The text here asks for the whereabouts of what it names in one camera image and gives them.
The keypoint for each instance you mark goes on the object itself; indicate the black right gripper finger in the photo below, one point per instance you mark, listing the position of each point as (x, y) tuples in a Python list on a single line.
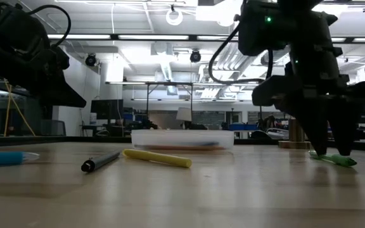
[(312, 123), (345, 126)]

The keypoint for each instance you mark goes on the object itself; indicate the brass cylinder stand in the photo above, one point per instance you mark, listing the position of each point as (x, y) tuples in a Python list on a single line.
[(295, 136)]

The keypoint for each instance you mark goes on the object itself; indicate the green pen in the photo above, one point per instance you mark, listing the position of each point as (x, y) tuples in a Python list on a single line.
[(341, 160)]

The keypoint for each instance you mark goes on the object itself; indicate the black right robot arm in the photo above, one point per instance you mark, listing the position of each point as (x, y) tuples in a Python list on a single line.
[(296, 28)]

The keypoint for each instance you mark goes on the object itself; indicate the grey mesh chair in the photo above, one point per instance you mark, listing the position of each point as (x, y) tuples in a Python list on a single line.
[(52, 128)]

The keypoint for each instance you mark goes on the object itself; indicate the dark grey capped pen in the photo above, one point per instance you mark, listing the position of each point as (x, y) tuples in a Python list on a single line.
[(101, 160)]

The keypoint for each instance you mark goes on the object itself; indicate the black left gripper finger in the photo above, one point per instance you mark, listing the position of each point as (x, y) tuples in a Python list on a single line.
[(63, 87), (59, 101)]

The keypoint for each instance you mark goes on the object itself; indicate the black ceiling camera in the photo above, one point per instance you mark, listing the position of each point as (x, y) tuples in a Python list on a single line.
[(90, 60), (195, 56)]

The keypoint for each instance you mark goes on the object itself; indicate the blue storage bin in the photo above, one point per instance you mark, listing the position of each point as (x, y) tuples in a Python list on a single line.
[(237, 127)]

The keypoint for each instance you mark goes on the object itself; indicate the thick yellow highlighter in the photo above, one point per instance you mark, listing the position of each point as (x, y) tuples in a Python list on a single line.
[(157, 157)]

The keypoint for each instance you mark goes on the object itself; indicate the clear plastic supply box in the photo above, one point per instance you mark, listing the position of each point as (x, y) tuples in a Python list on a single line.
[(182, 137)]

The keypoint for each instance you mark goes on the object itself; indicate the overhead frame light bar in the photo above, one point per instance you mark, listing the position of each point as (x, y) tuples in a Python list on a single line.
[(138, 37)]

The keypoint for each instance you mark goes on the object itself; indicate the black workstation frame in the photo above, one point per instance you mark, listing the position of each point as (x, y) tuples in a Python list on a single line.
[(191, 104)]

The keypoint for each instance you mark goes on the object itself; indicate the white lamp shade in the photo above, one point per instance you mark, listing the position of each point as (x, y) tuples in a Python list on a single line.
[(184, 114)]

